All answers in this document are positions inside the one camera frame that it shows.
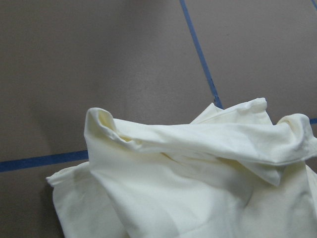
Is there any cream long sleeve cat shirt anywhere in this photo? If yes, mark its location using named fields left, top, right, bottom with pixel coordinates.
left=47, top=98, right=317, bottom=238

